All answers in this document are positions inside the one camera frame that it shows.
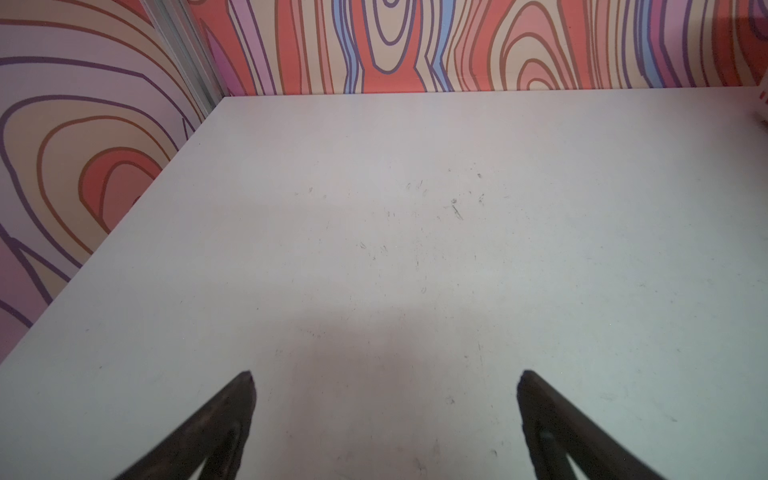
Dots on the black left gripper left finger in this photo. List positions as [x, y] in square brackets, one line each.
[210, 443]

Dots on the white plastic laundry basket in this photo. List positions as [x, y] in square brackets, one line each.
[762, 104]

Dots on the aluminium frame profile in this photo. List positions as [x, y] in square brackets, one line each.
[176, 25]

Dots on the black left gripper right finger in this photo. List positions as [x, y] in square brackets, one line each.
[560, 437]

